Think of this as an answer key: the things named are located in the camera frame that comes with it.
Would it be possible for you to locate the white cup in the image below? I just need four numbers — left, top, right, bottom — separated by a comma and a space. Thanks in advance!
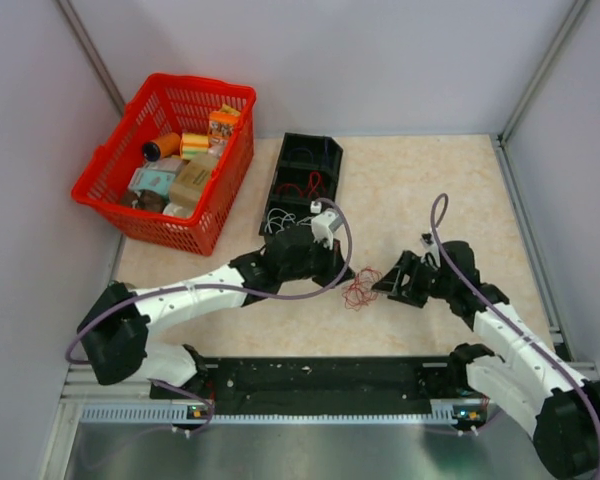
162, 202, 194, 220

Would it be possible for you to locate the orange snack box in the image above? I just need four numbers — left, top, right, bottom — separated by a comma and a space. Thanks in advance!
207, 104, 241, 147

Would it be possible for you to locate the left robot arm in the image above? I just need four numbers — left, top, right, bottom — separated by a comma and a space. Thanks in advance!
77, 225, 354, 397

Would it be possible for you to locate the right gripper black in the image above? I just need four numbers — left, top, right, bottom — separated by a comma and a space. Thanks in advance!
371, 250, 454, 307

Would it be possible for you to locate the yellow green sponge pack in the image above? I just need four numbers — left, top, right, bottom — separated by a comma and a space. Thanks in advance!
180, 132, 209, 160

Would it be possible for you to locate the black three-compartment tray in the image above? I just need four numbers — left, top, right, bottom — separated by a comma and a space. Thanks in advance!
259, 132, 344, 237

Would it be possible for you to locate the red plastic basket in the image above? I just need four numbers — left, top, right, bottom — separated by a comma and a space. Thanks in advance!
71, 73, 257, 256

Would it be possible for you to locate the red cable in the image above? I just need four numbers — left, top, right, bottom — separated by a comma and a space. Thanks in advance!
342, 268, 385, 312
277, 170, 334, 200

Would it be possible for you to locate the teal packet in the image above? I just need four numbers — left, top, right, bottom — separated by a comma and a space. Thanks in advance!
128, 168, 176, 197

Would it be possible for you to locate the brown cardboard box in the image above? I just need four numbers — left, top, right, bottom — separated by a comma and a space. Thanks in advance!
168, 153, 218, 209

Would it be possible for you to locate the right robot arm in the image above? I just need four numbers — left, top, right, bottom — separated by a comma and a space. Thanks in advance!
372, 235, 600, 479

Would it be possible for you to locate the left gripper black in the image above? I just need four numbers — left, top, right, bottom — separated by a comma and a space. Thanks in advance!
280, 235, 354, 290

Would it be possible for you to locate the dark brown round item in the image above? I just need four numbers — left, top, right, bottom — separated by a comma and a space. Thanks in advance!
118, 190, 167, 214

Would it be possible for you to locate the orange bottle black cap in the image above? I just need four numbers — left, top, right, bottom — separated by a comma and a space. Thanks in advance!
141, 132, 181, 162

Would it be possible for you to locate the pink packet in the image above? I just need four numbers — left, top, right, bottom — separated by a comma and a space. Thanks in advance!
144, 156, 187, 174

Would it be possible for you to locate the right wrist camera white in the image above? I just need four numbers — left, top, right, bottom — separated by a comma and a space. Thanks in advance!
420, 232, 437, 249

